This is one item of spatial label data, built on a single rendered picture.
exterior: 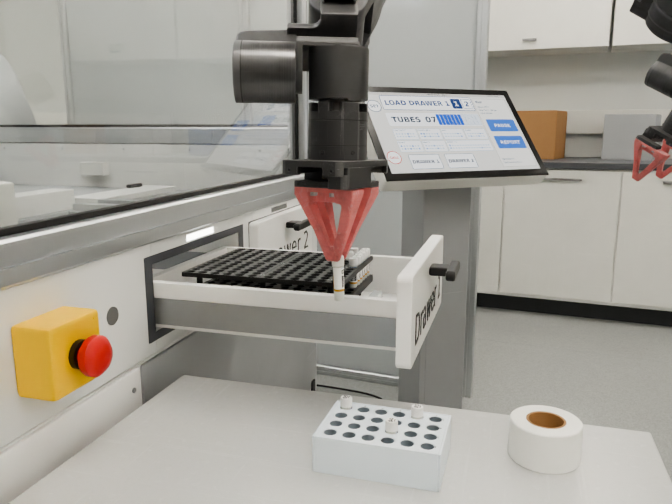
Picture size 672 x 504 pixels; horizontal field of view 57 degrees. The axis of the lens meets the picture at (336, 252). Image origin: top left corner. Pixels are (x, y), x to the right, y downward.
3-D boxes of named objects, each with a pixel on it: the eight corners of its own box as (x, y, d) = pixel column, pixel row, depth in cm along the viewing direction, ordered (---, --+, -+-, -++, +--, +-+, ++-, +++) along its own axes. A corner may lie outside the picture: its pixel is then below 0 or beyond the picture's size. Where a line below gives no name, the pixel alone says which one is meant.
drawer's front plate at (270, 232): (312, 253, 136) (311, 203, 134) (259, 285, 109) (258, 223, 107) (304, 253, 137) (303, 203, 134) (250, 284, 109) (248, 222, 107)
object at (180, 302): (428, 295, 96) (429, 257, 95) (397, 352, 72) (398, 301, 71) (197, 278, 107) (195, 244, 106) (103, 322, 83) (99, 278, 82)
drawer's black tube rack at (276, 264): (372, 296, 95) (373, 255, 93) (341, 332, 78) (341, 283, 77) (239, 286, 101) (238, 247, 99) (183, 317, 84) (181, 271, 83)
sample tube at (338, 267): (347, 298, 63) (346, 254, 62) (342, 302, 62) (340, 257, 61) (337, 297, 64) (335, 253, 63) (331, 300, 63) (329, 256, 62)
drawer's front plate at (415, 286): (441, 303, 98) (443, 234, 95) (410, 371, 70) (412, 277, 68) (430, 302, 98) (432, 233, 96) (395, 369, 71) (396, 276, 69)
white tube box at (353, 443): (450, 448, 65) (451, 414, 64) (439, 492, 57) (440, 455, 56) (336, 431, 68) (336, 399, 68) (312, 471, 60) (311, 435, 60)
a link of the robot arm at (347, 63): (372, 32, 56) (366, 42, 61) (296, 30, 55) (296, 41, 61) (371, 111, 57) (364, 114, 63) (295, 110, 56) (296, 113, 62)
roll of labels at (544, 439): (537, 480, 59) (540, 442, 58) (494, 445, 65) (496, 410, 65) (595, 466, 61) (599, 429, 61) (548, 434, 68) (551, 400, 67)
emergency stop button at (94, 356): (118, 369, 61) (115, 330, 61) (92, 384, 58) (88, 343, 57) (92, 365, 62) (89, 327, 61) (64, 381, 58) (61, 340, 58)
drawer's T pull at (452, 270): (460, 269, 85) (460, 260, 85) (454, 282, 78) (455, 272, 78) (433, 268, 86) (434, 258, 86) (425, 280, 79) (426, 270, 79)
